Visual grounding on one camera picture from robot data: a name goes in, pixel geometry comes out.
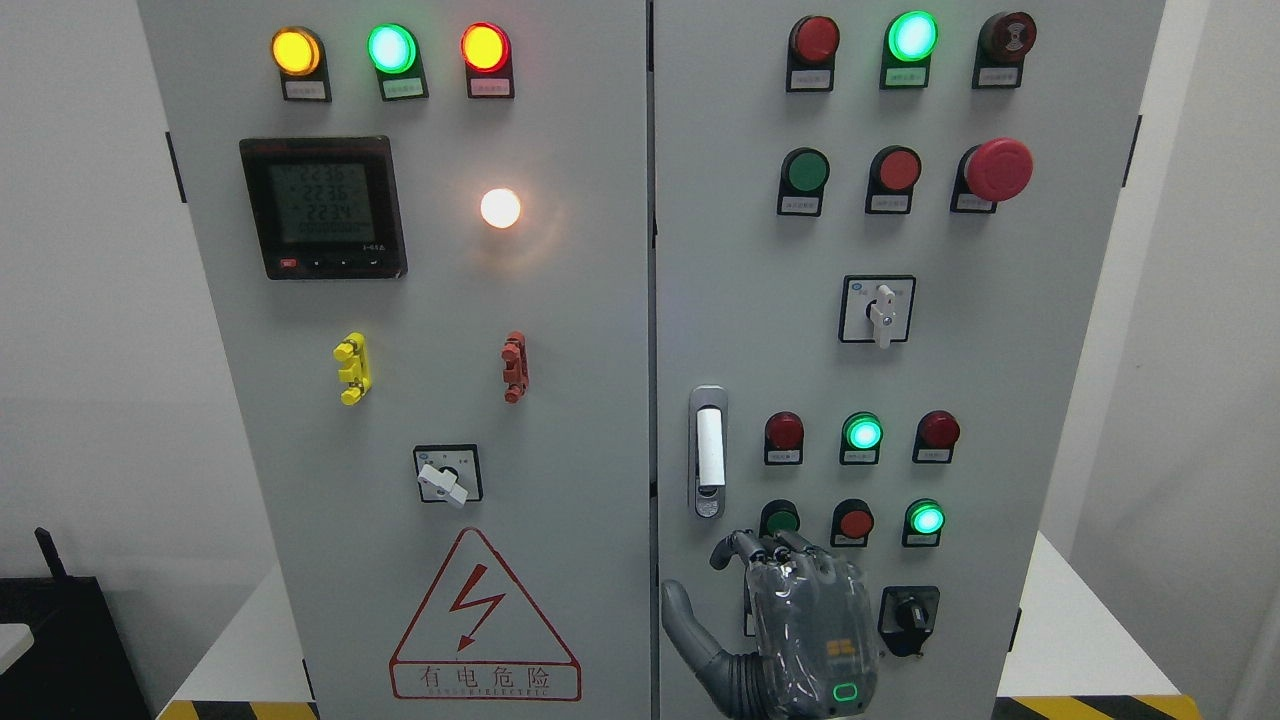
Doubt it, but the green lit indicator light middle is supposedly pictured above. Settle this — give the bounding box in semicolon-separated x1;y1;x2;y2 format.
838;411;883;465

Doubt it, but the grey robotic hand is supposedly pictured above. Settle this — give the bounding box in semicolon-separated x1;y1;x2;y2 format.
659;530;878;719

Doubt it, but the dark red indicator light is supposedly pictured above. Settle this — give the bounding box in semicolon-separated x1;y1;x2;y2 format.
763;411;805;466
911;410;961;464

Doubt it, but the right grey cabinet door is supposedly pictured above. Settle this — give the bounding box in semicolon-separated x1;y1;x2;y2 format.
653;1;1165;719

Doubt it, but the dark red indicator light left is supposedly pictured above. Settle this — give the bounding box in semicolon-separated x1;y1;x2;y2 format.
763;411;805;466

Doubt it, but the red push button lower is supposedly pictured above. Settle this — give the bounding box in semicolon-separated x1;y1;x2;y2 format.
829;498;876;548

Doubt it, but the white selector switch upper right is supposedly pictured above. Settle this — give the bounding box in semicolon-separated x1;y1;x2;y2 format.
837;275;916;348

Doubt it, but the white selector switch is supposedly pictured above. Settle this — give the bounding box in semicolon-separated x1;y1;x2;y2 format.
741;585;756;638
837;275;916;348

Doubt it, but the yellow terminal connector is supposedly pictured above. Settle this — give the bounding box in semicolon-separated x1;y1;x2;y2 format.
332;332;372;406

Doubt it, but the green push button lower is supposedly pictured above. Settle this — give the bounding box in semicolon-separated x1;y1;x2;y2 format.
759;498;801;536

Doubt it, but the red terminal connector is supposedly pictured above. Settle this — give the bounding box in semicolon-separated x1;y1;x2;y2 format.
500;331;530;404

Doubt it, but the red emergency stop mushroom button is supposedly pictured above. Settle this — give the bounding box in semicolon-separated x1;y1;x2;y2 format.
950;137;1034;214

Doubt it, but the red electrical hazard warning sticker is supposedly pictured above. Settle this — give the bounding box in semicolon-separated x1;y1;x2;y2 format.
389;527;582;702

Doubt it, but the grey cabinet door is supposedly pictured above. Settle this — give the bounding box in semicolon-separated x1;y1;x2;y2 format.
140;1;652;719
653;1;1165;719

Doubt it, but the green lit light top right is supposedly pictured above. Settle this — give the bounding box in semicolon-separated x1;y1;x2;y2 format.
879;9;940;90

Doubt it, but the red push button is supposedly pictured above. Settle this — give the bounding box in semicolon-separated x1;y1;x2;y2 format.
864;145;922;215
829;498;876;548

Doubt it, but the white rotary switch left door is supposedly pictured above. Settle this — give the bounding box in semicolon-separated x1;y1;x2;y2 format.
412;445;485;509

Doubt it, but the black rotary knob switch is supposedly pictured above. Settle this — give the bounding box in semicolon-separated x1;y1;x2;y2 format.
877;585;940;657

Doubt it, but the red lit indicator light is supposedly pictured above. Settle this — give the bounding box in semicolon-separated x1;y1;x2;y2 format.
460;22;515;99

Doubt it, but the black box with antenna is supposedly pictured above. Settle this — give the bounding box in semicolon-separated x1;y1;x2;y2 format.
1;528;151;719

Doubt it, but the dark red indicator light right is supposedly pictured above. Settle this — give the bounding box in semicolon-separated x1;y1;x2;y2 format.
911;410;961;464

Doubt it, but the dark red buzzer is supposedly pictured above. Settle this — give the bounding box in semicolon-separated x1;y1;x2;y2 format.
972;12;1038;90

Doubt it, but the green indicator light top left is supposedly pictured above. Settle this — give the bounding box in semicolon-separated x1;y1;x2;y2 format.
366;23;429;102

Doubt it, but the red indicator light top right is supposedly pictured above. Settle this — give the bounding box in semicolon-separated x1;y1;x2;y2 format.
786;15;841;94

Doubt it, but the green lit button lower right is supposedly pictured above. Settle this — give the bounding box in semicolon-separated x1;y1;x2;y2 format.
901;498;947;548

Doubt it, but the white selector switch lower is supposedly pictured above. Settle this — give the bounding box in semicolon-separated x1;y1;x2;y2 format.
741;585;756;638

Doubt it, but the green push button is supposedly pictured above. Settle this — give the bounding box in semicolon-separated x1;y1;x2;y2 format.
776;147;831;217
759;498;801;536

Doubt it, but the white lit indicator light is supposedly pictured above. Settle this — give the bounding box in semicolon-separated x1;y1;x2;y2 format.
479;187;524;229

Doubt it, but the silver door handle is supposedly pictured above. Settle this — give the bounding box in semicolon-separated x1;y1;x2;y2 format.
687;386;728;519

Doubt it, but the red push button upper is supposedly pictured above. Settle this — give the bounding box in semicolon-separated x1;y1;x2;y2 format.
864;145;922;215

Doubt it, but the green push button upper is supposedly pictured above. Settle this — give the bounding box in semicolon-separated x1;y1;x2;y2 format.
776;147;831;217

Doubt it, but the left grey cabinet door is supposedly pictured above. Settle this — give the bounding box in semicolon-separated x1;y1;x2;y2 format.
140;1;652;719

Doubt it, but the black digital power meter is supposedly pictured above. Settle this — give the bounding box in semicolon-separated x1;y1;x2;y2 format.
239;135;408;281

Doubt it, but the yellow indicator light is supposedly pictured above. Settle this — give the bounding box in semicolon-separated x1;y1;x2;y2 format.
271;26;332;102

